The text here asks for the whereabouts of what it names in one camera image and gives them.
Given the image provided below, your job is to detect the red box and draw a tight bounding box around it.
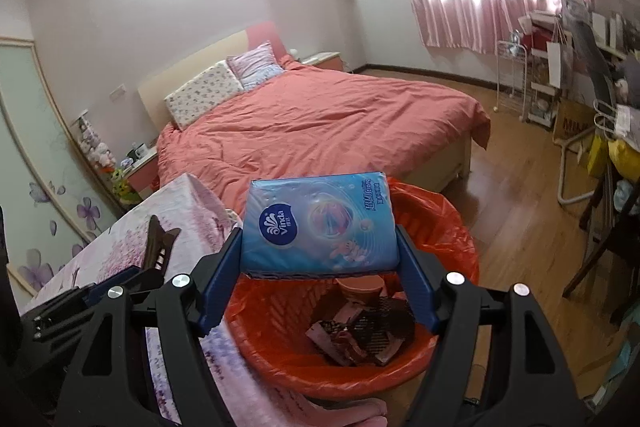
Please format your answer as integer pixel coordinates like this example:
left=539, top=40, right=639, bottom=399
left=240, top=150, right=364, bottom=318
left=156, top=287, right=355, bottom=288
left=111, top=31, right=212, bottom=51
left=520, top=31, right=555, bottom=52

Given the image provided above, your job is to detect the white paper bag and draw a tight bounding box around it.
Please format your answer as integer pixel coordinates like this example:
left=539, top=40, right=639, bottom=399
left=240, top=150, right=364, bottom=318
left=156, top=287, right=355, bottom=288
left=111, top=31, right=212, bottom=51
left=546, top=39, right=576, bottom=88

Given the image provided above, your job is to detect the cream bed frame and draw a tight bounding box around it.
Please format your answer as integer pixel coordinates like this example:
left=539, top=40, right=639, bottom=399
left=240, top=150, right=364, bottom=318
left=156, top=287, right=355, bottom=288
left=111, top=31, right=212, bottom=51
left=434, top=132, right=474, bottom=188

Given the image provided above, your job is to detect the white metal tube frame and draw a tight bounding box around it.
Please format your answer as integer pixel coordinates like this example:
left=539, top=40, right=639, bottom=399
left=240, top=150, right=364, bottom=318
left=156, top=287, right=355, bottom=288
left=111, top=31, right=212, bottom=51
left=557, top=102, right=622, bottom=206

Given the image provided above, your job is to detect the bed with coral duvet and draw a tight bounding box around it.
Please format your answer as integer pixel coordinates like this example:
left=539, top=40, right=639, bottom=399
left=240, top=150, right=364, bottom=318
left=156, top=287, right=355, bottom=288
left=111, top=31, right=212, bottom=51
left=157, top=56, right=493, bottom=219

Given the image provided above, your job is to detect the grey chair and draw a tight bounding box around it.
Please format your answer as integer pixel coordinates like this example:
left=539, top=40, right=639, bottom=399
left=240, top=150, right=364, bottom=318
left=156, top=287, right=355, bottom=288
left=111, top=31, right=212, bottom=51
left=570, top=19, right=627, bottom=118

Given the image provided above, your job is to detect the cream headboard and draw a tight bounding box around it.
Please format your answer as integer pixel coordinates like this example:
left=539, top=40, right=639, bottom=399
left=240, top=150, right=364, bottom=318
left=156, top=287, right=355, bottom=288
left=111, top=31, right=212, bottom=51
left=137, top=21, right=282, bottom=128

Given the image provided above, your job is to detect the striped pink pillow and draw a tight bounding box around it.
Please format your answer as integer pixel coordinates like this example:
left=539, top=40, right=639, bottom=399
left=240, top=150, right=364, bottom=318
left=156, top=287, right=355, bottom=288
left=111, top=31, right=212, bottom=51
left=226, top=40, right=284, bottom=90

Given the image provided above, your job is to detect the wooden nightstand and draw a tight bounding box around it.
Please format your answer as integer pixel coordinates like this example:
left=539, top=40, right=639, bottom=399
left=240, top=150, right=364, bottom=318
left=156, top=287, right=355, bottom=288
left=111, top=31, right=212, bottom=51
left=300, top=51, right=347, bottom=74

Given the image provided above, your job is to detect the brown round container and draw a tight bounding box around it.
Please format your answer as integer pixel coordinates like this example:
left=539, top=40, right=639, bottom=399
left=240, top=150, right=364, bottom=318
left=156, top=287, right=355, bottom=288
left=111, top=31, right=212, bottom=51
left=336, top=276, right=384, bottom=306

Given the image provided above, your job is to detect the yellow bag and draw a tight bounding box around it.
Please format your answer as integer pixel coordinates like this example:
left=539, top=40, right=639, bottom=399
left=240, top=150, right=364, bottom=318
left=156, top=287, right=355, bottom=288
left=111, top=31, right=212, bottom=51
left=607, top=139, right=640, bottom=184

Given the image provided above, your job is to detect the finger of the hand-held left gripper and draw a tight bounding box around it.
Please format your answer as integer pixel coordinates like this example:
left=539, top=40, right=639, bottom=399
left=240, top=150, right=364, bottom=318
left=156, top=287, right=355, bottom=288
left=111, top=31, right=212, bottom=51
left=84, top=267, right=169, bottom=309

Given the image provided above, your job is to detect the white pink nightstand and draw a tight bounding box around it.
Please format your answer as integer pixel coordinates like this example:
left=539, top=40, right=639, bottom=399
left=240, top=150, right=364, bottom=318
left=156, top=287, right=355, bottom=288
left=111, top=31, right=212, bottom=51
left=122, top=147, right=162, bottom=198

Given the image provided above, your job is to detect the floral white pillow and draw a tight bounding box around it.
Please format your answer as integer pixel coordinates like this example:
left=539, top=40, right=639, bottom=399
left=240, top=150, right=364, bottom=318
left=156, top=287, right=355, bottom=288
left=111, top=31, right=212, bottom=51
left=164, top=61, right=244, bottom=130

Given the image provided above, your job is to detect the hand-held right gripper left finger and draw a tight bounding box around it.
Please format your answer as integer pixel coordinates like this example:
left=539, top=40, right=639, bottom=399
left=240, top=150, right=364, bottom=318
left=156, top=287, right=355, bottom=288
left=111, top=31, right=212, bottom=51
left=55, top=224, right=247, bottom=427

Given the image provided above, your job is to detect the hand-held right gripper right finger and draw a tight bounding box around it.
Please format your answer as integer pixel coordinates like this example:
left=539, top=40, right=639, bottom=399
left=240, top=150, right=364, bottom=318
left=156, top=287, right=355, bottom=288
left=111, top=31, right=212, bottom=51
left=394, top=224, right=589, bottom=427

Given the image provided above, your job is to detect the cardboard box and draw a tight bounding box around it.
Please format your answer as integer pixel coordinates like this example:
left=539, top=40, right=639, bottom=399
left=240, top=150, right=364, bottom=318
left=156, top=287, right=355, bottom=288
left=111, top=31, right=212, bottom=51
left=552, top=99, right=597, bottom=144

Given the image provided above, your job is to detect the plush toy wall hanging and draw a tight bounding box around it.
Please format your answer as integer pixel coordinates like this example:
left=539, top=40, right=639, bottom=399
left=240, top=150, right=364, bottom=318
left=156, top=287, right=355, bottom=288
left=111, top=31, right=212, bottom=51
left=74, top=109, right=132, bottom=204

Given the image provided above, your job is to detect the flower print wardrobe door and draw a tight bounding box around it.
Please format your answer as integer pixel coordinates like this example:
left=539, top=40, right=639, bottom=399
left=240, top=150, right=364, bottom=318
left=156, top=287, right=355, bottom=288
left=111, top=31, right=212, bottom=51
left=0, top=37, right=127, bottom=309

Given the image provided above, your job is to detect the dark wooden chair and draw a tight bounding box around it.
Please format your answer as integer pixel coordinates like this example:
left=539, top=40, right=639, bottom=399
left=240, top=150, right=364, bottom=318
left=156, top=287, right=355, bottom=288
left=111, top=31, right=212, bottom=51
left=562, top=167, right=640, bottom=299

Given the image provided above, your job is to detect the white wire rack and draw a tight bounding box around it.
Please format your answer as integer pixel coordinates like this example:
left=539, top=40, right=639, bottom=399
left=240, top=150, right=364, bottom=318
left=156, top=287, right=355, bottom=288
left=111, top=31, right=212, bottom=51
left=494, top=41, right=532, bottom=118

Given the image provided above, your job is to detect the blue tissue pack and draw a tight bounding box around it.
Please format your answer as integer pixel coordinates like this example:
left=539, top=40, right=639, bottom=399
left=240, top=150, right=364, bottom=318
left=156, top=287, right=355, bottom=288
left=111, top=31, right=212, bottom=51
left=239, top=171, right=402, bottom=279

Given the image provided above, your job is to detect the pink paper packet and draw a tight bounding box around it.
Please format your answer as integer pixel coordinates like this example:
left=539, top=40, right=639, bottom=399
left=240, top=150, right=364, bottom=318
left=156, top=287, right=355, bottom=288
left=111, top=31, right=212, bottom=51
left=306, top=302, right=372, bottom=366

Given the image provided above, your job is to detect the dark daisy print cloth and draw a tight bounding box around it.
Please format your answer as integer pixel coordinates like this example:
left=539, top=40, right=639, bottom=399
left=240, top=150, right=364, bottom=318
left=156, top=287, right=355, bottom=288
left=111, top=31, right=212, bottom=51
left=318, top=318, right=353, bottom=345

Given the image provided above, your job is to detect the red plastic basket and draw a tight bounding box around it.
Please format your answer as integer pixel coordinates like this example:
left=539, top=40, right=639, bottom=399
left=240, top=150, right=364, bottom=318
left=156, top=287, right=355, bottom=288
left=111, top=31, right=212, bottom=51
left=222, top=177, right=482, bottom=402

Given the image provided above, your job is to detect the brown hair claw clip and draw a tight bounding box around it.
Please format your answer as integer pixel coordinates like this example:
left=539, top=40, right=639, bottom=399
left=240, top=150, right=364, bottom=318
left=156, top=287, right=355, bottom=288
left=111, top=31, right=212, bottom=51
left=144, top=215, right=182, bottom=276

